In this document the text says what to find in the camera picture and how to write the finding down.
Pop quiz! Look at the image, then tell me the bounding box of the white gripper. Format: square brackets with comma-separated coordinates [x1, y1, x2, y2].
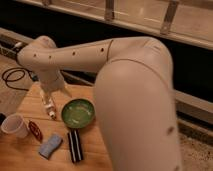
[40, 75, 65, 94]

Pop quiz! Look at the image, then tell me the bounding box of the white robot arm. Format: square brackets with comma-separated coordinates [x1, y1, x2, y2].
[17, 36, 183, 171]

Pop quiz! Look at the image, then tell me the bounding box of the white squeeze bottle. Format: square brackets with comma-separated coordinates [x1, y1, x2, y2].
[40, 90, 56, 120]

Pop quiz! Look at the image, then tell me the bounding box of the green bowl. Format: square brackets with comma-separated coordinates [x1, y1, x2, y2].
[61, 99, 95, 129]

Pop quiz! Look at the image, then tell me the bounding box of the red brown oval object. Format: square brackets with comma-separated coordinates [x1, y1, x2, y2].
[28, 121, 43, 142]

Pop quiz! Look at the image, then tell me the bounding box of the translucent plastic cup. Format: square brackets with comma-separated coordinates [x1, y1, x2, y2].
[1, 114, 29, 138]

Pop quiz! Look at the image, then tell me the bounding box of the black white striped block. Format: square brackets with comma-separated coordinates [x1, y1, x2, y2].
[67, 130, 83, 163]

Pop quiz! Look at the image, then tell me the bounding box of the blue sponge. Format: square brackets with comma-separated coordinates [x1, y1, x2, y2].
[38, 134, 63, 159]

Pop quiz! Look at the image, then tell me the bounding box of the black coiled cable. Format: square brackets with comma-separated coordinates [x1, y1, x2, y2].
[1, 66, 38, 92]

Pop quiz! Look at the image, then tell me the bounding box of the white wall plug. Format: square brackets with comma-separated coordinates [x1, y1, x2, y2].
[13, 42, 23, 49]

